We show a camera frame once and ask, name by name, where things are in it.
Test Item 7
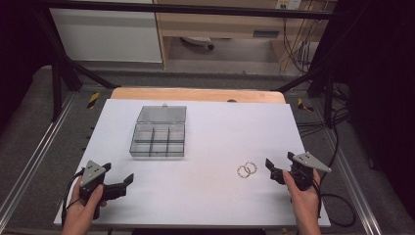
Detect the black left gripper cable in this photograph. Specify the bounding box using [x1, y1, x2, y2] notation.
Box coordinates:
[60, 168, 86, 227]

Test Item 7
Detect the person's right hand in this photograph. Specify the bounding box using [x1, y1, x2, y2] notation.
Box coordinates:
[282, 169, 322, 217]

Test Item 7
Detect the white cabinet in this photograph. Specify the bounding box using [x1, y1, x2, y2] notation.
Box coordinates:
[48, 0, 163, 65]

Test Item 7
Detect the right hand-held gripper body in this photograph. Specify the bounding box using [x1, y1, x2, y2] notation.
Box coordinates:
[269, 151, 333, 192]

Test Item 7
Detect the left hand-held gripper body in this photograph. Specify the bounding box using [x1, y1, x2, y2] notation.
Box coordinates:
[78, 160, 127, 202]

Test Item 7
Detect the aluminium rail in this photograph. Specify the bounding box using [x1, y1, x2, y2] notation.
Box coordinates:
[0, 92, 79, 223]
[322, 128, 384, 235]

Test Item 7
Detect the bundle of hanging cables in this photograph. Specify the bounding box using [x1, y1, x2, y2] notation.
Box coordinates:
[281, 9, 315, 76]

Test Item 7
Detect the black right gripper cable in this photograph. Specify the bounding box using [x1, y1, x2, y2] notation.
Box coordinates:
[312, 107, 357, 228]

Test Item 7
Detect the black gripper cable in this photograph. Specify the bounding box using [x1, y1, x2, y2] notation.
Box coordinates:
[312, 107, 357, 228]
[60, 168, 86, 227]

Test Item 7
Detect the office chair base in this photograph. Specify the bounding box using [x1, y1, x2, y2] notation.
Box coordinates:
[180, 35, 216, 51]

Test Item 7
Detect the black metal frame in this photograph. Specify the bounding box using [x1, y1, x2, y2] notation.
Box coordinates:
[30, 0, 351, 123]

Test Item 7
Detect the white wall socket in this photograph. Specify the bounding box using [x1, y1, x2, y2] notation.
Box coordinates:
[275, 0, 303, 11]

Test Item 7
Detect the clear plastic compartment box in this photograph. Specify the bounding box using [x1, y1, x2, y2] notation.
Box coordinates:
[128, 103, 188, 159]

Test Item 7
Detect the person's left hand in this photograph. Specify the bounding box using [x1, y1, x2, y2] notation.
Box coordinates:
[64, 183, 109, 230]

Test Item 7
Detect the wooden table board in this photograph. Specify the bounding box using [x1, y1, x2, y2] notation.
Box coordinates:
[110, 86, 287, 105]

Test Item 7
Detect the gold ring bracelet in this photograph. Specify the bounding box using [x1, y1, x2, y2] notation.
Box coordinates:
[244, 161, 258, 175]
[236, 164, 252, 179]

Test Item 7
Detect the wooden desk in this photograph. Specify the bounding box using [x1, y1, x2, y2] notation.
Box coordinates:
[153, 0, 337, 69]

